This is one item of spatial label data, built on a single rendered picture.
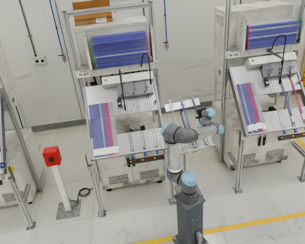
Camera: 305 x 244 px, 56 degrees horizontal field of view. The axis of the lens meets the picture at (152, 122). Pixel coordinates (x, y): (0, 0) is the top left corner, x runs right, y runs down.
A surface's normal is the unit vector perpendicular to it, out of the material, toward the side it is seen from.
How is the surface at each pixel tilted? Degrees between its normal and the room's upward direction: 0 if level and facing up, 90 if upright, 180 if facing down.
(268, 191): 0
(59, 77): 90
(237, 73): 44
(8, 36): 90
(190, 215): 90
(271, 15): 90
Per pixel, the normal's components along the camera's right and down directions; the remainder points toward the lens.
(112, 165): 0.15, 0.49
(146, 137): 0.04, -0.27
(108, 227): -0.08, -0.86
